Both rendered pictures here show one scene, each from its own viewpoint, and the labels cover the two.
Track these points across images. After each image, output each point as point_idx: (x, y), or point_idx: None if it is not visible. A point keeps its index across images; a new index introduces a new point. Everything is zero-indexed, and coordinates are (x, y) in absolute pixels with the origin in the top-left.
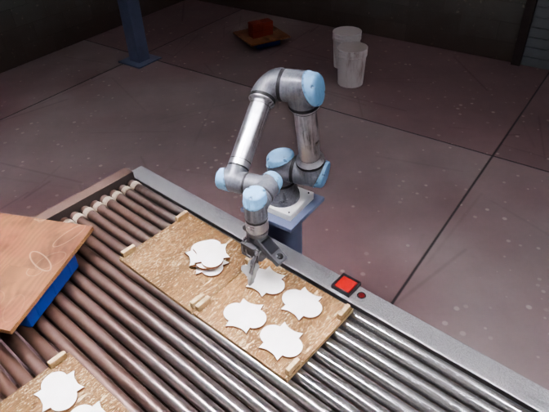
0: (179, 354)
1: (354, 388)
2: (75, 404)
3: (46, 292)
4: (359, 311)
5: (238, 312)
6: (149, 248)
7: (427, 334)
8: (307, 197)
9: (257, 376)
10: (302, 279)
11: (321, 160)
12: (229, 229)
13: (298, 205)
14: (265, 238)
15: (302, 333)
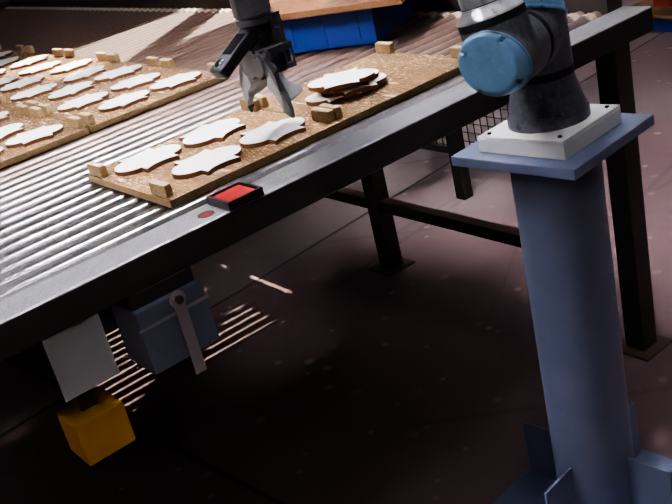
0: (188, 122)
1: (39, 223)
2: (155, 92)
3: (310, 30)
4: (169, 214)
5: (218, 126)
6: (391, 59)
7: (73, 276)
8: (542, 139)
9: None
10: (262, 157)
11: (472, 16)
12: (436, 96)
13: (512, 136)
14: (243, 32)
15: (152, 172)
